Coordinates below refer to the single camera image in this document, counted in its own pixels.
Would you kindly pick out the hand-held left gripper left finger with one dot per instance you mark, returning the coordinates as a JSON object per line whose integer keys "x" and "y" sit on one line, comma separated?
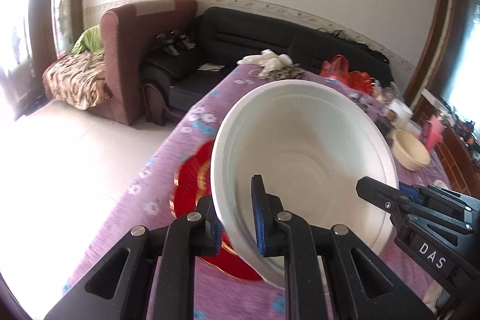
{"x": 214, "y": 237}

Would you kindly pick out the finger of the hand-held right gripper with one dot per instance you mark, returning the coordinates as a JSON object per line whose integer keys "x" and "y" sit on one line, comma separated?
{"x": 408, "y": 192}
{"x": 378, "y": 192}

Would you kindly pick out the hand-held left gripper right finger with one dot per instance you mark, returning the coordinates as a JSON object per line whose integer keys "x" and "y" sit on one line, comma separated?
{"x": 258, "y": 218}

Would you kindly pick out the cream plastic bowl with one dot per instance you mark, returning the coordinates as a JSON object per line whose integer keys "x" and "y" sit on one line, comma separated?
{"x": 410, "y": 149}

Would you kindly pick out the white foam bowl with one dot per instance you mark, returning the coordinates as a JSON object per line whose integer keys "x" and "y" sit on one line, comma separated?
{"x": 311, "y": 140}

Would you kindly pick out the wooden window sill ledge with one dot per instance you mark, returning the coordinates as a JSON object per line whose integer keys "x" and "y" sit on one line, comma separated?
{"x": 453, "y": 151}

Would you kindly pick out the red gold-rimmed plastic plate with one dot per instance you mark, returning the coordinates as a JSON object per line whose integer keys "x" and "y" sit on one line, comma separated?
{"x": 191, "y": 177}

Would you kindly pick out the dark clutter pile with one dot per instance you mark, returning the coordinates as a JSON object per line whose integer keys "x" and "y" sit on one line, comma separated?
{"x": 465, "y": 128}

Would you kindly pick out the purple floral tablecloth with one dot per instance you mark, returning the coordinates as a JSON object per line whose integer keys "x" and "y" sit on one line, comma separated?
{"x": 176, "y": 140}

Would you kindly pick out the red plastic bag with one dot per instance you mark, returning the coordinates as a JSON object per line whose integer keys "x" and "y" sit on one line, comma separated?
{"x": 337, "y": 70}

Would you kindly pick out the leopard print cloth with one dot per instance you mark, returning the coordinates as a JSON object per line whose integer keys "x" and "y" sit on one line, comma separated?
{"x": 285, "y": 72}

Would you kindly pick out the white paper sheet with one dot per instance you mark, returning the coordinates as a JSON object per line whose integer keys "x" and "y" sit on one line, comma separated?
{"x": 210, "y": 67}

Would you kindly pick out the white cloth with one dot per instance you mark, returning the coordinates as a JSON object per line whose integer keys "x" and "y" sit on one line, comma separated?
{"x": 270, "y": 59}

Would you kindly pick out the black sofa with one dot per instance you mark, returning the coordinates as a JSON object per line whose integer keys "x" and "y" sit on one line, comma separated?
{"x": 243, "y": 31}

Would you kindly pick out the brown armchair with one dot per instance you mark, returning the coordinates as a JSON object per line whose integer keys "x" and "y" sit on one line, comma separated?
{"x": 120, "y": 61}

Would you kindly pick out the brown patterned blanket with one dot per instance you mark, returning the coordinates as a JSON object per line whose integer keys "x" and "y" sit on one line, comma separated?
{"x": 75, "y": 80}

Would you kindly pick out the green cloth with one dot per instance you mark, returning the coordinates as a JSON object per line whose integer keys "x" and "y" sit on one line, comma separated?
{"x": 90, "y": 40}

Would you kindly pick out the glass panelled wooden door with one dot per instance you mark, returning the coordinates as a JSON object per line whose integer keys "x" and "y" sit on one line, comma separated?
{"x": 62, "y": 5}

